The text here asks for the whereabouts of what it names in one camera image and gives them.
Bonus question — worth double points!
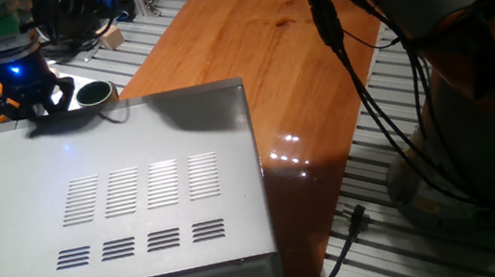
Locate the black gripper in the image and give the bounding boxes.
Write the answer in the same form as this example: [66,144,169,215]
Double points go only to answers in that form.
[0,38,80,124]

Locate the silver microwave oven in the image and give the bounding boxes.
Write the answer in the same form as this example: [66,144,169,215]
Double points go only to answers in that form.
[0,82,284,277]

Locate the printed white paper sheet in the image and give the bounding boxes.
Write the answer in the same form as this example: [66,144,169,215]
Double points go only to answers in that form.
[54,61,128,113]

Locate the green mug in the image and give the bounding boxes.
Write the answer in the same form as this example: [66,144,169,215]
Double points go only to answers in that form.
[73,77,121,110]

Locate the flat silver metal strip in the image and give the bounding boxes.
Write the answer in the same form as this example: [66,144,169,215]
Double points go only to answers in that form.
[69,42,106,65]

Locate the small wooden block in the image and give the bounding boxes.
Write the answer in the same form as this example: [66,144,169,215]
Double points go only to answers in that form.
[95,22,127,54]

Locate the large black round device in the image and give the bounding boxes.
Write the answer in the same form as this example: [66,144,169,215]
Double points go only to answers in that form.
[31,0,106,48]

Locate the blue item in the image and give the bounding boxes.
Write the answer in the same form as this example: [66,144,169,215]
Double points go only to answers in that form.
[99,0,138,27]

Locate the glossy wooden board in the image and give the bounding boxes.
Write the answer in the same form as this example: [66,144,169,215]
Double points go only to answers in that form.
[105,0,418,277]

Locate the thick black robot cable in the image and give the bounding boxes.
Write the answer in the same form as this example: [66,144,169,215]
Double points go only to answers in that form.
[295,0,495,239]

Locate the black power plug cable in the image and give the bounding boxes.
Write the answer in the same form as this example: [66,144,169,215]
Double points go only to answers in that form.
[297,202,378,277]

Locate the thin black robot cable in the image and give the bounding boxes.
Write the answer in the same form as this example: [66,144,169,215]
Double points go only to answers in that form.
[400,29,459,192]

